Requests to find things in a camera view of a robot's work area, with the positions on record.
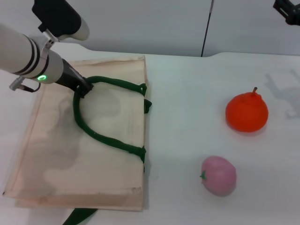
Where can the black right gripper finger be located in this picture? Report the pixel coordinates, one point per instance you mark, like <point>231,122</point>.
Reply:
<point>282,6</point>
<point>294,20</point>

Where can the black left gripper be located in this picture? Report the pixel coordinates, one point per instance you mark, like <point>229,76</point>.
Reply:
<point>69,76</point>

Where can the orange toy fruit with stem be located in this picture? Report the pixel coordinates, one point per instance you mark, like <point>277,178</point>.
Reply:
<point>246,114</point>

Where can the pink toy peach green leaf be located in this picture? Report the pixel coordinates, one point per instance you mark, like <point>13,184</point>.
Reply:
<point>219,175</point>

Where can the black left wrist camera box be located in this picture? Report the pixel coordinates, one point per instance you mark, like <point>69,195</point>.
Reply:
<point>58,16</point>

